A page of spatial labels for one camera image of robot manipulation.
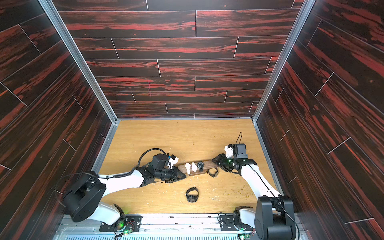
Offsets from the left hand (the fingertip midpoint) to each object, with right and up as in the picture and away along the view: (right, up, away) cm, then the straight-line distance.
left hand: (186, 178), depth 80 cm
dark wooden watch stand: (+6, +4, +4) cm, 8 cm away
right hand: (+18, +8, +7) cm, 21 cm away
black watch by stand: (+16, -1, +8) cm, 18 cm away
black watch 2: (+3, -10, +3) cm, 11 cm away
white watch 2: (+4, +5, +4) cm, 8 cm away
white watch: (0, +6, +4) cm, 7 cm away
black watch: (+8, +6, +5) cm, 11 cm away
